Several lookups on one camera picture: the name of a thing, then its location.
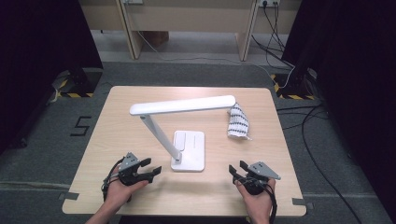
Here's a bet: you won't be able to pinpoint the white cloth with dark stripes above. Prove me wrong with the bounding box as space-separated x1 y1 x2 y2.
226 102 252 141

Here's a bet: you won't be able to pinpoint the stand base with striped tape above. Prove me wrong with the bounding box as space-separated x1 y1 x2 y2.
50 67 104 99
270 68 318 101

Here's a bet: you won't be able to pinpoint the grey tape piece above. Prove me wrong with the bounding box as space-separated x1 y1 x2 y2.
291 197 315 210
58 191 80 201

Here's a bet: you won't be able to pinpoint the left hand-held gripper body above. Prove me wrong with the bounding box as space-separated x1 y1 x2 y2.
117 151 153 187

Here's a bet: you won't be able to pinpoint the black curtain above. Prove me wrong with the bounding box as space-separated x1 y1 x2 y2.
281 0 396 217
0 0 104 154

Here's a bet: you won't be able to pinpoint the long white floor cable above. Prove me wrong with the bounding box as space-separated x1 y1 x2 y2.
136 30 276 79

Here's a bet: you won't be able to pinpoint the white desk lamp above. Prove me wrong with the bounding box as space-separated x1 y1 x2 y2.
129 94 237 173

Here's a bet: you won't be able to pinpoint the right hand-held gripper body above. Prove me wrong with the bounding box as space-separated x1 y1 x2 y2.
239 161 282 196

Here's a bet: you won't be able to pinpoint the person's left hand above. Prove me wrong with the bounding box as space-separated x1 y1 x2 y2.
104 167 149 208

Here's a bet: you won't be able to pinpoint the right hand-held gripper black cable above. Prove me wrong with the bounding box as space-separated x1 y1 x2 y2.
261 182 279 224

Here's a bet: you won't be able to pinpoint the brown cardboard box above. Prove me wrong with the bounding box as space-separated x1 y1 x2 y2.
141 30 170 48

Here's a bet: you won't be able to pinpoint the black cables from socket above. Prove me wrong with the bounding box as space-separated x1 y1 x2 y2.
251 2 296 69

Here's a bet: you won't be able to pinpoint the person's right hand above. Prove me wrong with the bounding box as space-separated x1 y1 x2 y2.
235 178 277 218

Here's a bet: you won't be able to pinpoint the black floor cables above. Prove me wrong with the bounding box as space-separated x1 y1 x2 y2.
276 104 364 224

